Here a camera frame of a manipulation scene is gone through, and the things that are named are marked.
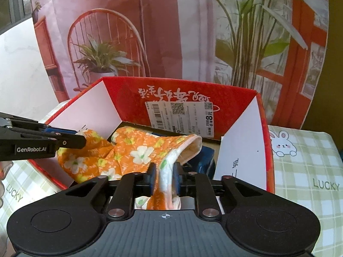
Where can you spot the red strawberry cardboard box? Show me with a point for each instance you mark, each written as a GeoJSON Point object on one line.
{"type": "Point", "coordinates": [128, 96]}

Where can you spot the green checked tablecloth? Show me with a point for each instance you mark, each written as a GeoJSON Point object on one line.
{"type": "Point", "coordinates": [302, 171]}

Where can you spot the window frame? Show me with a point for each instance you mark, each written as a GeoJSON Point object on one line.
{"type": "Point", "coordinates": [13, 0]}

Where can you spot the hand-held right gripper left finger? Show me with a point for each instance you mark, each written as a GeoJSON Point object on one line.
{"type": "Point", "coordinates": [151, 178]}

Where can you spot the blue cloth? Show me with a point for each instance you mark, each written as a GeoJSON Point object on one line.
{"type": "Point", "coordinates": [202, 160]}

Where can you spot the person's left hand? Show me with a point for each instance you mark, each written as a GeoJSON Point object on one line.
{"type": "Point", "coordinates": [3, 184]}

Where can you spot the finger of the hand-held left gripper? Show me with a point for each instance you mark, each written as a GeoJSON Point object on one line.
{"type": "Point", "coordinates": [59, 131]}
{"type": "Point", "coordinates": [72, 142]}

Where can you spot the orange floral cloth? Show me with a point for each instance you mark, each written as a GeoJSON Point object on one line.
{"type": "Point", "coordinates": [126, 155]}

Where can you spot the printed wall backdrop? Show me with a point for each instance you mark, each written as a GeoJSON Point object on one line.
{"type": "Point", "coordinates": [171, 32]}

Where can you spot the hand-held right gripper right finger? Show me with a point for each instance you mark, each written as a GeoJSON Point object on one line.
{"type": "Point", "coordinates": [175, 178]}

